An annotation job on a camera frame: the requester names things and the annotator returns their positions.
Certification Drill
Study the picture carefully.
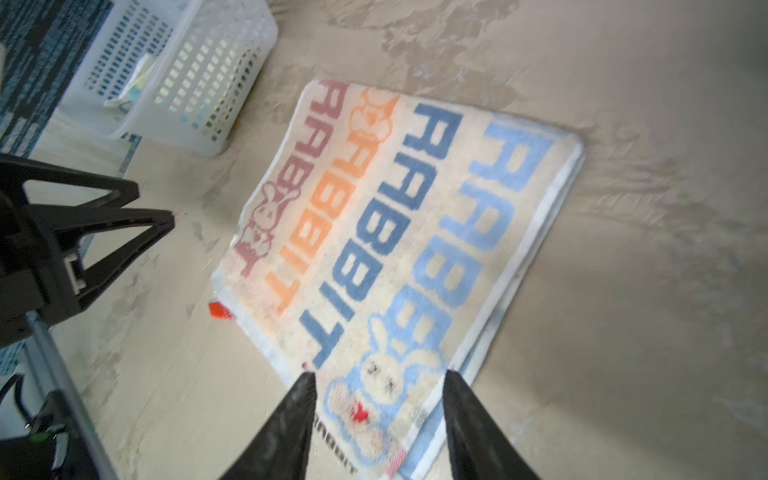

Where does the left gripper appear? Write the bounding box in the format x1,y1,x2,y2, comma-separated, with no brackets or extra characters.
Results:
1,153,175,347

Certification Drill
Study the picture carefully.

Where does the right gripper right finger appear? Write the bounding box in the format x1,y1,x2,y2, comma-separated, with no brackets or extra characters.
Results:
443,370,539,480

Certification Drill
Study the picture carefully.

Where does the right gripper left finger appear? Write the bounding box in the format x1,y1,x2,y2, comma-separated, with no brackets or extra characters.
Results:
221,372,317,480

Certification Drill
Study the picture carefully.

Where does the pastel blue letter towel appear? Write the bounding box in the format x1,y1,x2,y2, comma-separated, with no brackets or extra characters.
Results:
212,79,584,479

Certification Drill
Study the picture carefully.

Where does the yellow green towel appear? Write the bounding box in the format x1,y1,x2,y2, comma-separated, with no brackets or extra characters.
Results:
103,53,157,113

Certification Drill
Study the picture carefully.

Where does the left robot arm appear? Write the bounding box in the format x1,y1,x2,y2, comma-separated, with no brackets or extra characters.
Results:
1,154,175,479

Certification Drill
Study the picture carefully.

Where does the white plastic basket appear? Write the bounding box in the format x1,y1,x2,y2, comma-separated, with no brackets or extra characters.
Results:
59,1,278,155

